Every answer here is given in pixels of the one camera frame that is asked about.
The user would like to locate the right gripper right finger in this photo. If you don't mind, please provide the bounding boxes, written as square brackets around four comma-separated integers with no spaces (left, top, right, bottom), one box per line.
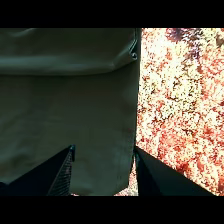
[133,146,214,197]

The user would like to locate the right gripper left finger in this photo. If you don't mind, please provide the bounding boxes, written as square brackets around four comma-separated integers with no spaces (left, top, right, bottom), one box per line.
[0,144,76,197]

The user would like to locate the brown shirt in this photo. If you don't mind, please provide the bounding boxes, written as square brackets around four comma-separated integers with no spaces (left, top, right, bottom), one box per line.
[0,28,143,197]

